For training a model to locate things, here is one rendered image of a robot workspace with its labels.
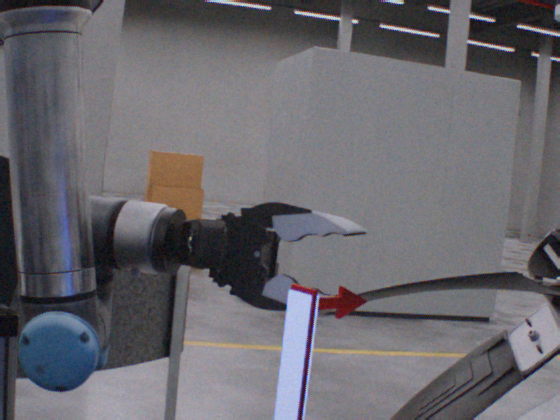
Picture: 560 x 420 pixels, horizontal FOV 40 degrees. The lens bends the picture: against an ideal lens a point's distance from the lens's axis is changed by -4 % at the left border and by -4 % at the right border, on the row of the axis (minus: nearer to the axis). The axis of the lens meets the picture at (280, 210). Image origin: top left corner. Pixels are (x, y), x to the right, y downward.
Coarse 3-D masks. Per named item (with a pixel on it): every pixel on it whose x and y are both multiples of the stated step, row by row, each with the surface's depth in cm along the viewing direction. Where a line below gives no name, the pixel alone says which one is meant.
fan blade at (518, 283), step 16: (496, 272) 56; (512, 272) 55; (384, 288) 62; (400, 288) 61; (416, 288) 62; (432, 288) 63; (448, 288) 63; (464, 288) 64; (480, 288) 63; (496, 288) 63; (512, 288) 62; (528, 288) 61; (544, 288) 61
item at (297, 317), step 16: (288, 304) 56; (304, 304) 55; (288, 320) 56; (304, 320) 55; (288, 336) 56; (304, 336) 55; (288, 352) 56; (304, 352) 55; (288, 368) 56; (288, 384) 56; (288, 400) 56; (288, 416) 56
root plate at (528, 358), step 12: (540, 312) 90; (552, 312) 88; (540, 324) 88; (552, 324) 86; (516, 336) 90; (540, 336) 86; (552, 336) 85; (516, 348) 88; (528, 348) 87; (552, 348) 83; (528, 360) 85; (540, 360) 83; (528, 372) 84
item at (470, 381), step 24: (504, 336) 91; (480, 360) 91; (504, 360) 87; (432, 384) 99; (456, 384) 91; (480, 384) 87; (504, 384) 84; (408, 408) 97; (432, 408) 91; (456, 408) 87; (480, 408) 84
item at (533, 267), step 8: (552, 232) 83; (544, 240) 84; (552, 240) 83; (536, 248) 85; (552, 248) 83; (536, 256) 85; (544, 256) 84; (528, 264) 87; (536, 264) 85; (544, 264) 84; (552, 264) 83; (528, 272) 88; (536, 272) 85; (544, 272) 84; (552, 272) 83; (544, 296) 86
